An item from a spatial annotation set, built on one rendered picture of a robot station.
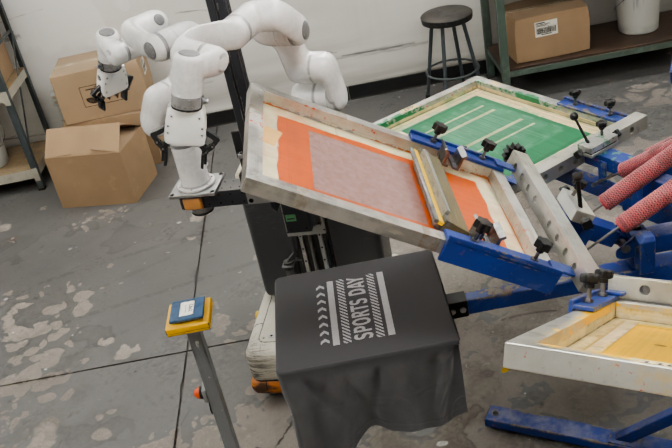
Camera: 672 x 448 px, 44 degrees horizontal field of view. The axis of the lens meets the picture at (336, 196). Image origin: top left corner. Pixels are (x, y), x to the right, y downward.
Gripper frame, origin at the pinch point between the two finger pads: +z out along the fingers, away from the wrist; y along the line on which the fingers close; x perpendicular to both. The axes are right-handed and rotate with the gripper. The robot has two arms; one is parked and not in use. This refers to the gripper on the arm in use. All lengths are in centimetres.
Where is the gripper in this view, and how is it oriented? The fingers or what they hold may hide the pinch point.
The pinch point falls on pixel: (184, 161)
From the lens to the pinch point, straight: 215.0
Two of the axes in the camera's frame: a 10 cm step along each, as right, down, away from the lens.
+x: 0.7, 4.7, -8.8
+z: -1.2, 8.8, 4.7
